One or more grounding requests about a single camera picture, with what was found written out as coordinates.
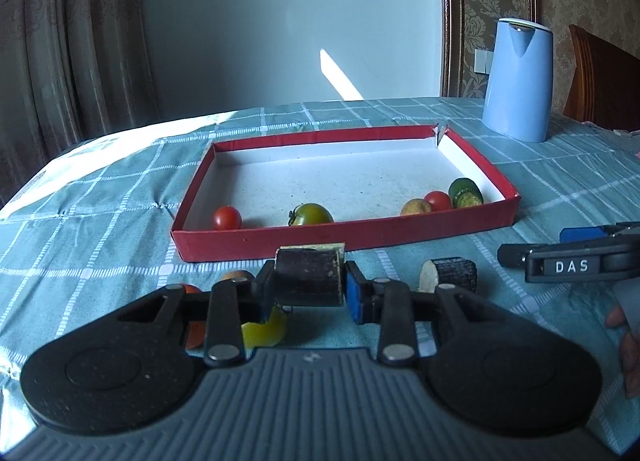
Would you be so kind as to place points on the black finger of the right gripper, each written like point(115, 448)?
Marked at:
point(596, 260)
point(576, 234)

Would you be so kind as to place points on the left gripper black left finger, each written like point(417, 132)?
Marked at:
point(129, 368)

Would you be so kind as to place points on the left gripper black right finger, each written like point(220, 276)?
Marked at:
point(488, 366)

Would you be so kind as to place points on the dark eggplant chunk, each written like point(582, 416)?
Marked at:
point(310, 275)
point(461, 273)

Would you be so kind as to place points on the yellow green tomato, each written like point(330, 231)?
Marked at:
point(267, 334)

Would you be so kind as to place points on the person's right hand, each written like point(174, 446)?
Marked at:
point(629, 351)

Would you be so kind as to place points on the orange mandarin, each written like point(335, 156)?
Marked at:
point(196, 333)

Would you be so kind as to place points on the green cucumber chunk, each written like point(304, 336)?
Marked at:
point(464, 193)

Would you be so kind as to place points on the red cherry tomato right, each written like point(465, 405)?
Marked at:
point(438, 201)

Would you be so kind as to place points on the red cherry tomato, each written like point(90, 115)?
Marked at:
point(438, 201)
point(227, 218)

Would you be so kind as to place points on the teal checked bedspread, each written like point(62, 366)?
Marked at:
point(103, 239)

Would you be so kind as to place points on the wooden headboard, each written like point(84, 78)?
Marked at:
point(605, 86)

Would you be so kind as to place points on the brown kiwi on cloth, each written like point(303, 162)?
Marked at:
point(237, 275)

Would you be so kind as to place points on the blue electric kettle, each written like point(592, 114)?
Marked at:
point(519, 91)

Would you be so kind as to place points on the brown kiwi in tray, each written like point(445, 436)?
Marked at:
point(416, 206)

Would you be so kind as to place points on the red cherry tomato left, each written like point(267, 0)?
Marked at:
point(227, 218)

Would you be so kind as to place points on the red cardboard tray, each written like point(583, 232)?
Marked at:
point(362, 176)

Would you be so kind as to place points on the green tomato in tray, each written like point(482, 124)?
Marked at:
point(309, 214)

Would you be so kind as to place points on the patterned brown curtain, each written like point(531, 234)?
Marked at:
point(71, 70)

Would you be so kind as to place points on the white wall switch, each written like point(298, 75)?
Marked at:
point(482, 61)

